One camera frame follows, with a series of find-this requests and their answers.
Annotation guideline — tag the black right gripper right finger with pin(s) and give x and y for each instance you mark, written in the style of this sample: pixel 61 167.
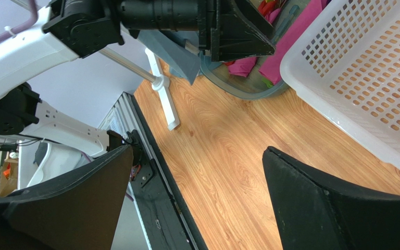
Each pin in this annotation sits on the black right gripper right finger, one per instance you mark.
pixel 316 210

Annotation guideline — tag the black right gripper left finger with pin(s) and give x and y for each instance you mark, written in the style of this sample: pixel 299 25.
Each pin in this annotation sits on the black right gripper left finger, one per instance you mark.
pixel 76 210

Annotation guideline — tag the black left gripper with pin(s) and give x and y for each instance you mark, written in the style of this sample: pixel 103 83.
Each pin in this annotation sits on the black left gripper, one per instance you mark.
pixel 232 30

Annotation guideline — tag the magenta paper napkin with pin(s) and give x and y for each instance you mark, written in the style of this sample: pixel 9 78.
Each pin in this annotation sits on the magenta paper napkin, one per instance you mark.
pixel 270 69

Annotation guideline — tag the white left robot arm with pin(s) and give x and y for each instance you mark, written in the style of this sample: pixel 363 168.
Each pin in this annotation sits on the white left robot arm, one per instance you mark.
pixel 64 31

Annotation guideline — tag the red utensil sleeve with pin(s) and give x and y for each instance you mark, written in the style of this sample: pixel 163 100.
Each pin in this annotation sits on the red utensil sleeve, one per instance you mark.
pixel 268 6

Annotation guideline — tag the pink utensil sleeve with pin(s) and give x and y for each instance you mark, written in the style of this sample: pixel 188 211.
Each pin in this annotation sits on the pink utensil sleeve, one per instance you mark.
pixel 241 67

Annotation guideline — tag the grey-green plastic tub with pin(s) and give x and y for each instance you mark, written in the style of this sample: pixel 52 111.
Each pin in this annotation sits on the grey-green plastic tub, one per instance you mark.
pixel 255 85

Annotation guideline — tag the blue-grey cloth garment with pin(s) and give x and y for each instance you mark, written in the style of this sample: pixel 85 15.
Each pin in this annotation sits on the blue-grey cloth garment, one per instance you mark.
pixel 179 49

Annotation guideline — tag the white clothes rack foot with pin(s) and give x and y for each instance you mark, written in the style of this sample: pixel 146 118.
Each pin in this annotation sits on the white clothes rack foot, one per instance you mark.
pixel 161 85

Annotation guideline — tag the white perforated plastic basket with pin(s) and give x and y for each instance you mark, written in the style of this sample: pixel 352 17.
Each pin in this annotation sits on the white perforated plastic basket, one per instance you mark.
pixel 346 66

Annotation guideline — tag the silver clothes rack pole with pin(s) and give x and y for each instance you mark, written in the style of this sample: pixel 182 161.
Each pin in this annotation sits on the silver clothes rack pole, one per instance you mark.
pixel 114 56

